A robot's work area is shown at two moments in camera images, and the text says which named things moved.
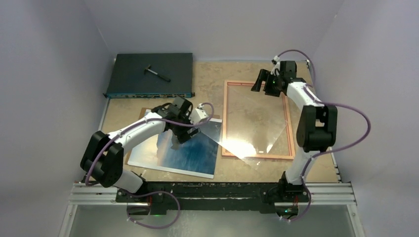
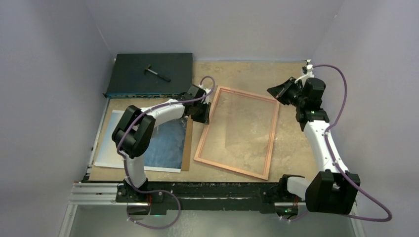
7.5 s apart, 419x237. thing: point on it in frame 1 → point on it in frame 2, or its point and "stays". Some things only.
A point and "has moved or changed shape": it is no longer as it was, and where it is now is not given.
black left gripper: [183, 135] → [204, 118]
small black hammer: [147, 68] stays
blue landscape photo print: [197, 155] has moved or changed shape
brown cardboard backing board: [143, 113] has moved or changed shape
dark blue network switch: [150, 76] stays
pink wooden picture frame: [290, 138] → [207, 122]
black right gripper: [264, 75] → [280, 92]
